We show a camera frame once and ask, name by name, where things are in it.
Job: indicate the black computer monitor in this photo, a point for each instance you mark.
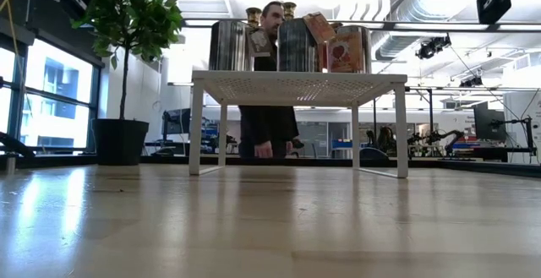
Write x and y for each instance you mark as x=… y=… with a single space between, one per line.
x=177 y=121
x=488 y=123

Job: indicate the black slanted bar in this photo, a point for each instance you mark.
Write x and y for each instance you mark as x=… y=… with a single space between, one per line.
x=17 y=145

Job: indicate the black ceiling device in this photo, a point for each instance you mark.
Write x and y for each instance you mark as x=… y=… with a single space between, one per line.
x=471 y=83

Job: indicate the black background robot arm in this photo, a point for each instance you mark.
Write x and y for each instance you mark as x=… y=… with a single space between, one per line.
x=450 y=136

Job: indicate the gold candlestick holder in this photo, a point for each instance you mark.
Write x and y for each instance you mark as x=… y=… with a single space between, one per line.
x=253 y=16
x=289 y=11

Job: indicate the black vertical pole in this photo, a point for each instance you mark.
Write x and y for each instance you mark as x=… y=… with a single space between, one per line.
x=430 y=117

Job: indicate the grey metal post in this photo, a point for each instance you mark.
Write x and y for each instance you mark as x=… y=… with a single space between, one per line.
x=10 y=164

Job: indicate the black window frame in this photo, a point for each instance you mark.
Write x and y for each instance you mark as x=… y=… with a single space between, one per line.
x=95 y=100

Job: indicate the blue storage bin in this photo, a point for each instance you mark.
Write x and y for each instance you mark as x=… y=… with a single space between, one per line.
x=342 y=144

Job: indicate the silver scented candle tin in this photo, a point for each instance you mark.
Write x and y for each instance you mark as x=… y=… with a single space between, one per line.
x=296 y=50
x=351 y=54
x=230 y=47

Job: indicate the black ceiling camera rig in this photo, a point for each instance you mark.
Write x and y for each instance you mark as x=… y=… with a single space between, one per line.
x=429 y=50

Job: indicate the black plant pot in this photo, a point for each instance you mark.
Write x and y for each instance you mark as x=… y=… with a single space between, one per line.
x=118 y=143

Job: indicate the white perforated metal table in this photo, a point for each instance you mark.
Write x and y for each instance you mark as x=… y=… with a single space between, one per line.
x=296 y=88

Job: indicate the black ceiling light rail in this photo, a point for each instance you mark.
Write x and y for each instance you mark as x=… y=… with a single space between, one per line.
x=422 y=25

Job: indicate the green leafy tree plant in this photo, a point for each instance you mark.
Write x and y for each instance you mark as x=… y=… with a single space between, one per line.
x=127 y=12

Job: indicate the person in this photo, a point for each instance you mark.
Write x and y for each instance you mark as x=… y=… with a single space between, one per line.
x=266 y=130

